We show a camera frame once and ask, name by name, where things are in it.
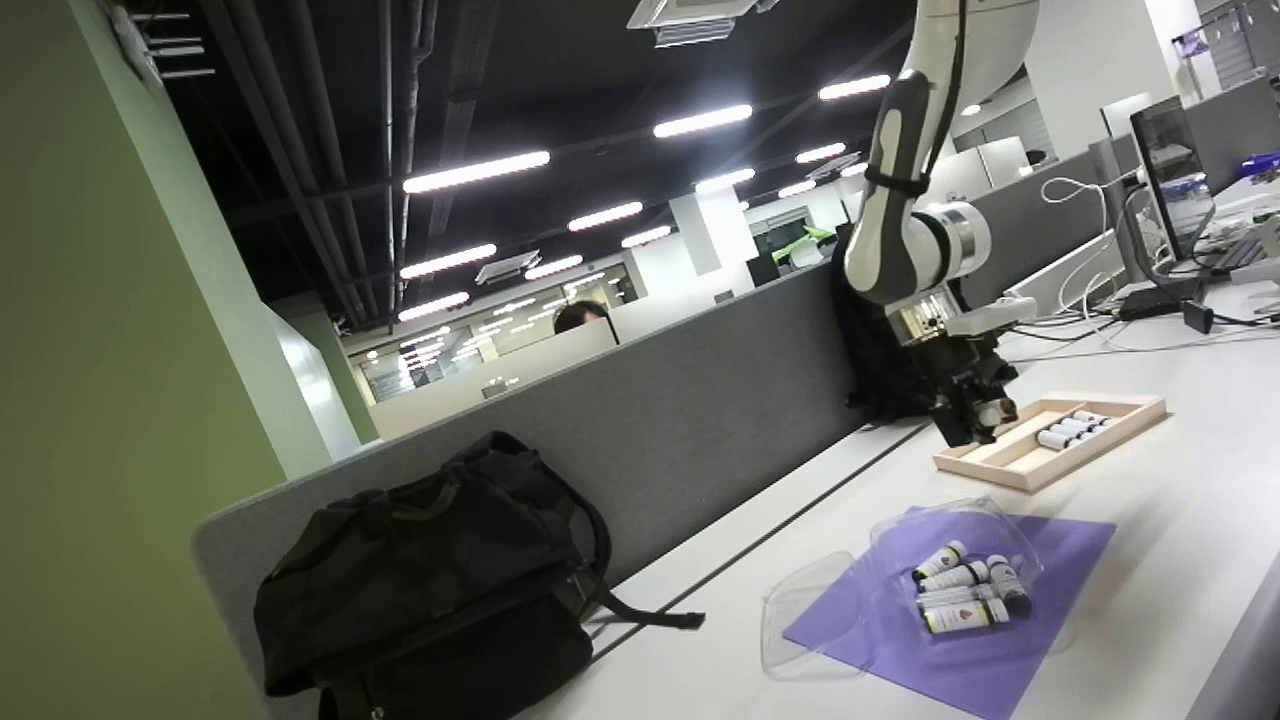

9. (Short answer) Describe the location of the purple paper mat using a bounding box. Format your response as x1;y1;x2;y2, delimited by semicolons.
781;504;1116;720

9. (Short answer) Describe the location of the green pillar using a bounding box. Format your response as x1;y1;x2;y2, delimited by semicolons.
0;0;325;720

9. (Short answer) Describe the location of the white bottle in bowl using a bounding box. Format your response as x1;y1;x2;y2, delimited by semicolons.
911;540;968;581
920;600;1013;637
986;554;1031;617
915;559;992;590
915;583;997;608

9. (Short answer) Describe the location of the computer monitor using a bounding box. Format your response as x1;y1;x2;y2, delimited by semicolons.
1131;81;1280;273

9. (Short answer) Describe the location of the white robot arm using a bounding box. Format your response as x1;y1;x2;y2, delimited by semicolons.
839;0;1037;445

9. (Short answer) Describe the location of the clear plastic bowl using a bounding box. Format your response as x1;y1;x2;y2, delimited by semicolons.
867;504;1075;662

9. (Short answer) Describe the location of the shallow wooden tray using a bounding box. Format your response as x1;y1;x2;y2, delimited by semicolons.
933;397;1169;490

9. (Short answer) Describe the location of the grey desk partition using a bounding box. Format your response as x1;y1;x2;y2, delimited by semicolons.
192;268;920;670

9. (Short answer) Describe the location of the black backpack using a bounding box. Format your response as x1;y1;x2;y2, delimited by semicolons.
252;432;704;720

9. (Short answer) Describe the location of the person's head behind partition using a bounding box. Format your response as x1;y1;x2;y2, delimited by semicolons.
553;300;621;345

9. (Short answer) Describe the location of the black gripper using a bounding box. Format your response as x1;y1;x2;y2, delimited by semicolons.
889;292;1031;449

